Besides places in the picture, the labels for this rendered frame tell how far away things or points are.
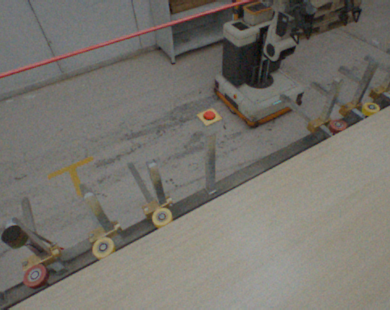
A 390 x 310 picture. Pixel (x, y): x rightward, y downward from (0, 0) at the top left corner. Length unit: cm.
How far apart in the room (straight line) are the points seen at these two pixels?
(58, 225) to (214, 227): 154
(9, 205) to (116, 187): 86
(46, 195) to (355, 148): 225
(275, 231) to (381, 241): 39
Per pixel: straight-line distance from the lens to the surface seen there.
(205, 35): 397
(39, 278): 127
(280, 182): 133
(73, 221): 245
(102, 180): 258
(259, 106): 264
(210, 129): 110
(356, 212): 135
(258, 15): 264
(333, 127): 163
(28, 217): 148
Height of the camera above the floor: 196
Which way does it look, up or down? 50 degrees down
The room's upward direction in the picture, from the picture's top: 4 degrees counter-clockwise
